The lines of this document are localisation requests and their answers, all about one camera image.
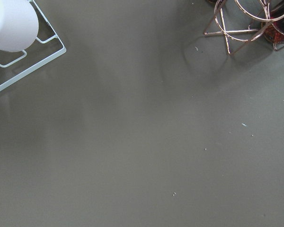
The white cup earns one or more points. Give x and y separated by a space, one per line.
18 25

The white wire cup rack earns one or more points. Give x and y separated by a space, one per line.
47 47

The copper wire bottle rack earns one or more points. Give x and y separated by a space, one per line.
241 22

